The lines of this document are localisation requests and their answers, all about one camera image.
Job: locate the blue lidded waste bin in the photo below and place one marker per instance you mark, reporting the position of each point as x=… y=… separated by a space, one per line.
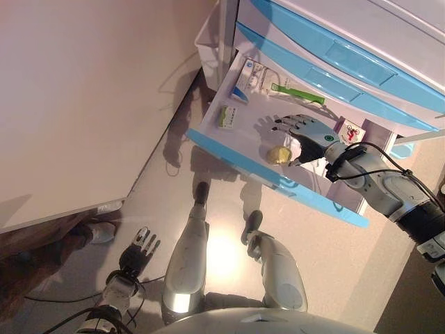
x=403 y=151

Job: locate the white sneaker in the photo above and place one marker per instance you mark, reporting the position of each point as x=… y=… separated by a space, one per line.
x=102 y=233

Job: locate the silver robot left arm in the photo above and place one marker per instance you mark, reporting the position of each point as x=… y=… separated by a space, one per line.
x=118 y=292

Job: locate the silver robot right leg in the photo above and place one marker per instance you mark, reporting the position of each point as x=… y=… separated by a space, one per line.
x=281 y=268

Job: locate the silver robot torso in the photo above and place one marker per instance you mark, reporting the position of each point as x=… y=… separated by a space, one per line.
x=260 y=323

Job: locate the white medical cart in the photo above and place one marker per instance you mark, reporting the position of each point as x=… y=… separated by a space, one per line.
x=347 y=14

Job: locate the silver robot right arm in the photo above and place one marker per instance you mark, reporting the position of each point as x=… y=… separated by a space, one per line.
x=382 y=195

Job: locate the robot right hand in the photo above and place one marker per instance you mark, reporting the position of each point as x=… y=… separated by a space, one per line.
x=313 y=132

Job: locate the clear bottle of yellow pills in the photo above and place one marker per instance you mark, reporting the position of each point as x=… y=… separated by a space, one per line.
x=278 y=155

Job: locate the white box with red print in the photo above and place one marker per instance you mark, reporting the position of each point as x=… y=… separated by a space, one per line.
x=351 y=132

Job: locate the silver robot left leg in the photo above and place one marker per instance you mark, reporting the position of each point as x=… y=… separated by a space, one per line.
x=187 y=254

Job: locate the green striped long packet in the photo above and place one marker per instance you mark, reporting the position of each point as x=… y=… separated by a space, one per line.
x=299 y=93

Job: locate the white cart side bin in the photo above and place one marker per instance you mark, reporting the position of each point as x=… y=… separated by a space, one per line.
x=208 y=52

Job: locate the dark trouser leg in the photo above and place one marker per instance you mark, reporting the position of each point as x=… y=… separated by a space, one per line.
x=78 y=232

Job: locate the clear tubing packet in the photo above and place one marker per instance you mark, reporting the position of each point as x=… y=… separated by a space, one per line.
x=274 y=78

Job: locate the white blue medicine box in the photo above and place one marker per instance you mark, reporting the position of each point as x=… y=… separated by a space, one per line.
x=250 y=74

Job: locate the small green white box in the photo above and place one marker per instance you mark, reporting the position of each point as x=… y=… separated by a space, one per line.
x=227 y=117

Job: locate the silver robot leg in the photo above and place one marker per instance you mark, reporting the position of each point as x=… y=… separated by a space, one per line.
x=281 y=268
x=187 y=254

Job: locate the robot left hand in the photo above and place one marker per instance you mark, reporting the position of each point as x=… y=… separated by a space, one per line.
x=132 y=257

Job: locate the white drawer with blue front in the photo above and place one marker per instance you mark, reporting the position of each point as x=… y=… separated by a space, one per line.
x=333 y=85
x=250 y=146
x=361 y=61

